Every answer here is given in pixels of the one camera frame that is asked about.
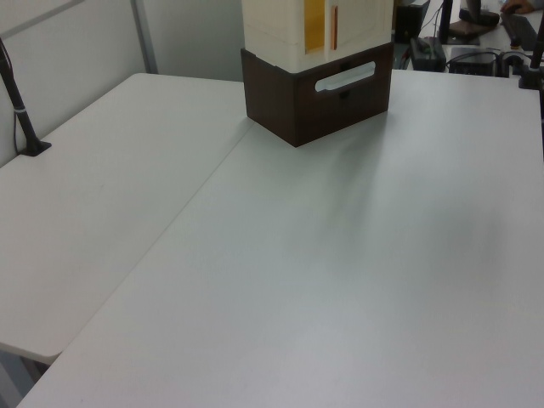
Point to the black camera pole with clamp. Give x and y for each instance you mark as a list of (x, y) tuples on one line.
[(531, 72)]

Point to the black device with green light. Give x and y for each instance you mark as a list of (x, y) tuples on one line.
[(427, 53)]

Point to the yellow cabinet door panel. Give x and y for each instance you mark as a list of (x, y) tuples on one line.
[(313, 25)]

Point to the black camera pole with base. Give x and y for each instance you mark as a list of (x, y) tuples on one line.
[(23, 119)]

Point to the person's bare hand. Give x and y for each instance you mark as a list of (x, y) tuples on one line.
[(516, 6)]

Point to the grey metal partition post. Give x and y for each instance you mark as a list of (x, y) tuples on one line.
[(145, 36)]

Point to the cream plastic cabinet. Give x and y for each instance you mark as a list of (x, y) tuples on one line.
[(276, 30)]

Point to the dark brown drawer box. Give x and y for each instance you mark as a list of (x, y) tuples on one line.
[(272, 102)]

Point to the black computer box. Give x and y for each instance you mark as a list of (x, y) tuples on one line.
[(474, 61)]

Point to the brown wooden block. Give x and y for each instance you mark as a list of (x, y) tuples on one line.
[(465, 29)]

